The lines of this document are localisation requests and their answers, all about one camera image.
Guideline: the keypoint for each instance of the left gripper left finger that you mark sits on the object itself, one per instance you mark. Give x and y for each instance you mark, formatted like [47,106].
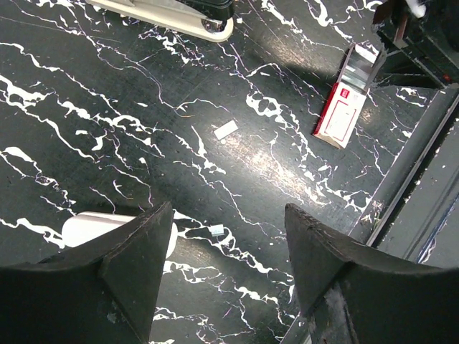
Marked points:
[103,291]

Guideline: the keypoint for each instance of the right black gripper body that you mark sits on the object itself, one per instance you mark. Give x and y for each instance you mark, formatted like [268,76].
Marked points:
[420,44]

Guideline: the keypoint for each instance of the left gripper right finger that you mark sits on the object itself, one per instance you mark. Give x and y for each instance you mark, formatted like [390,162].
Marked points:
[349,292]

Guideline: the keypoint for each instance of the white staple remover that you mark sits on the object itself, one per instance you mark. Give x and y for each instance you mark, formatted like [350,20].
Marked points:
[104,229]

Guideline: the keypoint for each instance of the red white staple box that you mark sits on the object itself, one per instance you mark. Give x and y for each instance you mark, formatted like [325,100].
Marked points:
[347,98]

